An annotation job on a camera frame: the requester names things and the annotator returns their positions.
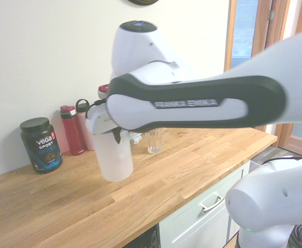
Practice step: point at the red water bottle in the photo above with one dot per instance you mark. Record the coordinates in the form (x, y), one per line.
(72, 134)

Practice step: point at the black Vega protein tub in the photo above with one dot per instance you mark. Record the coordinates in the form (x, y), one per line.
(41, 147)

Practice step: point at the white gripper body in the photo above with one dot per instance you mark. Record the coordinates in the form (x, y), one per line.
(96, 121)

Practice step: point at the clear glass tumbler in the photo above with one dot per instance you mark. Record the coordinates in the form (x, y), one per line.
(154, 144)

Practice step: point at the metal door hinge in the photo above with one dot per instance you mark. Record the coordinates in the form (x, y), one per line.
(271, 14)

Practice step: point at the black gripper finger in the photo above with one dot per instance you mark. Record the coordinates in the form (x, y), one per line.
(118, 135)

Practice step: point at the pink bottle with black lid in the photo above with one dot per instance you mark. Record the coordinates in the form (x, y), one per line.
(81, 116)

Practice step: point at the black round wall clock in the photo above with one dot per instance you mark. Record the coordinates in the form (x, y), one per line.
(143, 2)

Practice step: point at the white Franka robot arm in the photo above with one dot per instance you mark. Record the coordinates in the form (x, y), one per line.
(218, 116)

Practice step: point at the clear pitcher with blue lid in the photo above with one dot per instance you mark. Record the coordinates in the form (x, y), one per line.
(114, 162)

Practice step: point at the dark dishwasher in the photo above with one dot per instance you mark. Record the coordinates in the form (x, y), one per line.
(145, 239)

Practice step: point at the glass container with teal lid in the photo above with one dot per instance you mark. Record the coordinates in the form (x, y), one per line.
(136, 138)

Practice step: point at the wooden door frame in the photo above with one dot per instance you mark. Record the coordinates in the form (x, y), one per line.
(283, 15)

